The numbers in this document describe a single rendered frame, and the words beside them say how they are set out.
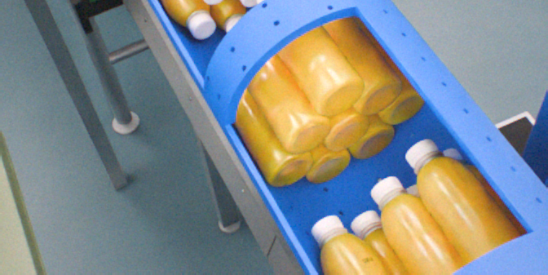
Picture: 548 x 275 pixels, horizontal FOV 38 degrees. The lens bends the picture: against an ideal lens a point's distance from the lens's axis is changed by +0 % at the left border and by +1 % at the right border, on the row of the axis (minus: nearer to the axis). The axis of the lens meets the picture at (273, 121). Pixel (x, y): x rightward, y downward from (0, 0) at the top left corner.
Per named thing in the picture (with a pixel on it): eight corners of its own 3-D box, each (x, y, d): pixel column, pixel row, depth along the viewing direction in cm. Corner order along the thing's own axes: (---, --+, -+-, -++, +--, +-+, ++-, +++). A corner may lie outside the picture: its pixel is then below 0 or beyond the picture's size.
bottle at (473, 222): (546, 273, 90) (453, 153, 99) (545, 257, 84) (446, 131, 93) (494, 308, 90) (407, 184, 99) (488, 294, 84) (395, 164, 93)
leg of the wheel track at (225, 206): (224, 237, 215) (188, 104, 163) (215, 219, 218) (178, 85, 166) (243, 227, 216) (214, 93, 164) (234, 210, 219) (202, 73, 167)
